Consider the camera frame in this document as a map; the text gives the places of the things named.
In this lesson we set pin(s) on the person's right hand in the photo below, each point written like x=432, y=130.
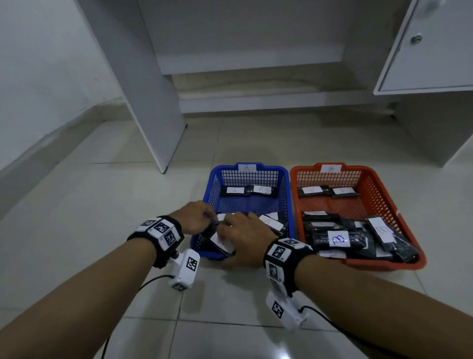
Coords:
x=247, y=236

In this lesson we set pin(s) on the person's left hand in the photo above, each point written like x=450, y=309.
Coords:
x=194, y=218

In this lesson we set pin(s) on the blue plastic basket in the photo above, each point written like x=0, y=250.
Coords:
x=251, y=205

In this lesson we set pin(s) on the orange plastic basket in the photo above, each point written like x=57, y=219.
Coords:
x=369, y=199

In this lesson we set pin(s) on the person's left forearm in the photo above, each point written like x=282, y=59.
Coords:
x=74, y=299

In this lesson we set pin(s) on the person's right forearm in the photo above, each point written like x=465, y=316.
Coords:
x=388, y=314

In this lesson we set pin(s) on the white desk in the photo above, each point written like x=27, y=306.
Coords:
x=148, y=92

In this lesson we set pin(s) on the white cabinet door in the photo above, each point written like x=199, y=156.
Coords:
x=432, y=55

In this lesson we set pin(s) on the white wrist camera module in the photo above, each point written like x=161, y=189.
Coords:
x=284, y=312
x=186, y=268

